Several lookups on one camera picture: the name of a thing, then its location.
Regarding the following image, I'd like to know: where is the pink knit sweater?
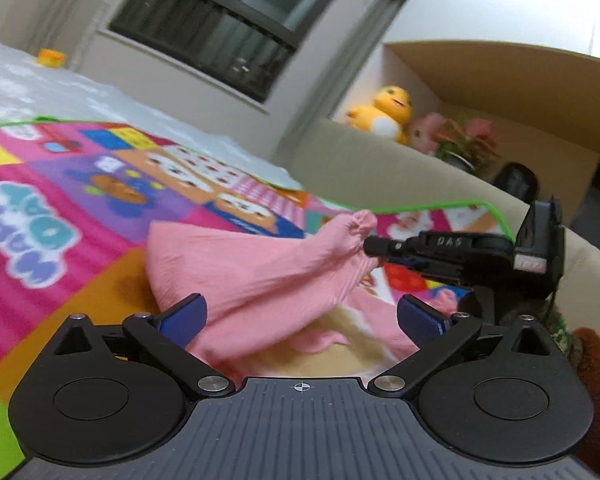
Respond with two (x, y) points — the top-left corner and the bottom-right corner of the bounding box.
(144, 209), (462, 378)

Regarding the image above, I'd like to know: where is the beige sofa backrest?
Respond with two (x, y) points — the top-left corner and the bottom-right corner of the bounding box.
(279, 119), (600, 335)

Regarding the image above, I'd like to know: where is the black round object on shelf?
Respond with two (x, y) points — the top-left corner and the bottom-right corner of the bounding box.
(492, 162), (540, 204)

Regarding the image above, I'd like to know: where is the pink plush toy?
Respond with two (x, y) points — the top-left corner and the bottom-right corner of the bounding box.
(407, 113), (446, 155)

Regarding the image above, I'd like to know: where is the yellow duck plush toy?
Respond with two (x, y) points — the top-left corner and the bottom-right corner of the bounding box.
(346, 86), (413, 145)

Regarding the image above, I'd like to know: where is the potted red leaf plant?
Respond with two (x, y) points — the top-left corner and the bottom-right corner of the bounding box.
(434, 117), (498, 176)

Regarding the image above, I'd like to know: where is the colourful cartoon play mat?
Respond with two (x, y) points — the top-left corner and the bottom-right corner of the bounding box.
(0, 118), (515, 470)

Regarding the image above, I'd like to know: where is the dark window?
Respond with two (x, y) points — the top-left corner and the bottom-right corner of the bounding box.
(108, 0), (332, 103)

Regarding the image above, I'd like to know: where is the white bubble wrap sheet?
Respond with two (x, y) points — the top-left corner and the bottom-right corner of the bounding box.
(0, 44), (302, 191)

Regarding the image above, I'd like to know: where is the small yellow toy block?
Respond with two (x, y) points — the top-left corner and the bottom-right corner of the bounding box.
(36, 49), (66, 68)

